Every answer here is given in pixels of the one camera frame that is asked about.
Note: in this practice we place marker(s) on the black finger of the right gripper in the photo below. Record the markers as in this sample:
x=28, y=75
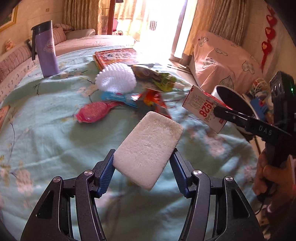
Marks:
x=239, y=119

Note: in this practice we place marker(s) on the green squeeze pouch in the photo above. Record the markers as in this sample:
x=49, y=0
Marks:
x=163, y=81

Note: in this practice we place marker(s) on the white bristle brush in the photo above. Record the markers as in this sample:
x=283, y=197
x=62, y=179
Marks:
x=116, y=78

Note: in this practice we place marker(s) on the red children's book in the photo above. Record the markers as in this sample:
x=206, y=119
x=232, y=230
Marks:
x=124, y=55

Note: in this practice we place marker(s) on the pink heart-print covered furniture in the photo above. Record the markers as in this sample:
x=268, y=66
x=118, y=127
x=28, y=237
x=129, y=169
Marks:
x=218, y=61

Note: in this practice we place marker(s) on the small plush teddy toy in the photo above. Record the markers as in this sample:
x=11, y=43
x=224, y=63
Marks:
x=8, y=45

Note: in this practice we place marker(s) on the black round trash bin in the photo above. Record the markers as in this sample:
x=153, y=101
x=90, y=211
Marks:
x=233, y=100

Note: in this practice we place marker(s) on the red white 1928 carton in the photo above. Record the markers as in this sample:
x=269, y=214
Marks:
x=201, y=105

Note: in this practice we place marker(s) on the purple travel mug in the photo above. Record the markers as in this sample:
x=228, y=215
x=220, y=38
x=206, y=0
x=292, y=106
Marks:
x=43, y=46

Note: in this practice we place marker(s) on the striped pink cushion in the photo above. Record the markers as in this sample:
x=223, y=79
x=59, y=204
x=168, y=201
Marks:
x=13, y=58
x=58, y=35

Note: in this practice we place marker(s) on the beige curtain left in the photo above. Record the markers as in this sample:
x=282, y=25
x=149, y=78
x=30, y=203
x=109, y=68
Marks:
x=83, y=14

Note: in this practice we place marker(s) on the long pink covered sofa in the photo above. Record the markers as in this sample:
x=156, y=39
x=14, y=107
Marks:
x=75, y=40

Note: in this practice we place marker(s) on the blue snack wrapper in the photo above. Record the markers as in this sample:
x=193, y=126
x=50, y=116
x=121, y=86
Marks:
x=127, y=98

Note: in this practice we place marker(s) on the white foam sponge block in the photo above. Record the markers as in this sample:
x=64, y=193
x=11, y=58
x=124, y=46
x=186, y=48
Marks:
x=144, y=153

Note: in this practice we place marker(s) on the red snack packet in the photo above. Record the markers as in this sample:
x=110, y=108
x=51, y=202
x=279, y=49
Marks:
x=151, y=100

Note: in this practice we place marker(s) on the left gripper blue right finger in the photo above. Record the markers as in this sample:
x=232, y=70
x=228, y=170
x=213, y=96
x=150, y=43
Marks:
x=182, y=170

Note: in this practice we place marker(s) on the framed landscape painting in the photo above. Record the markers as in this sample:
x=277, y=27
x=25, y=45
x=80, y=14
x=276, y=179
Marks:
x=10, y=20

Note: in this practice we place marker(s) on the red heart wall decoration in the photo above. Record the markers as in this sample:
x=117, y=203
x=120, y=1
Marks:
x=270, y=33

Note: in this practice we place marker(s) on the blue toy truck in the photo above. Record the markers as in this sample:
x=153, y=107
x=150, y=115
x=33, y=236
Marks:
x=259, y=106

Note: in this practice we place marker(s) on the right hand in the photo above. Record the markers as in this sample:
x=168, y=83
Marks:
x=281, y=178

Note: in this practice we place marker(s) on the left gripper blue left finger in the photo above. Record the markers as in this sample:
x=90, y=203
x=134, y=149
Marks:
x=103, y=172

